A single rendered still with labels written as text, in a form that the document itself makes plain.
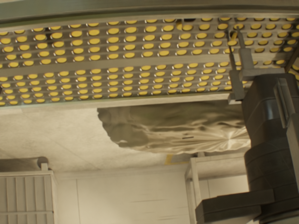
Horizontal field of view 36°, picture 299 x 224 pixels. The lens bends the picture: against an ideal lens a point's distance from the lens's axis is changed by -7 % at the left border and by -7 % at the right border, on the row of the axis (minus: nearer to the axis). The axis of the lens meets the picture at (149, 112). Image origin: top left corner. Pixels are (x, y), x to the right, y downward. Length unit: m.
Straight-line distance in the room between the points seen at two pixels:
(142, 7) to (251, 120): 0.16
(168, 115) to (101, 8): 0.27
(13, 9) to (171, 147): 0.37
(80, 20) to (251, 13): 0.17
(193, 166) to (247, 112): 3.24
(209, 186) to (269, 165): 3.94
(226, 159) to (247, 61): 3.32
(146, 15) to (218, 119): 0.27
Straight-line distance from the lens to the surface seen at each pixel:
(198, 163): 3.74
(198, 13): 0.47
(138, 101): 0.63
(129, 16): 0.46
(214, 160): 3.77
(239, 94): 0.51
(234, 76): 0.52
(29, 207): 3.74
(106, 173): 4.32
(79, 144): 3.61
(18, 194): 3.78
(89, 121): 3.19
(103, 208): 4.25
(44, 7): 0.46
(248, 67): 0.47
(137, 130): 0.70
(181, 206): 4.29
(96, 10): 0.45
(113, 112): 0.71
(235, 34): 0.52
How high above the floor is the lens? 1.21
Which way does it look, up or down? 23 degrees down
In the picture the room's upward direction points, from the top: 174 degrees clockwise
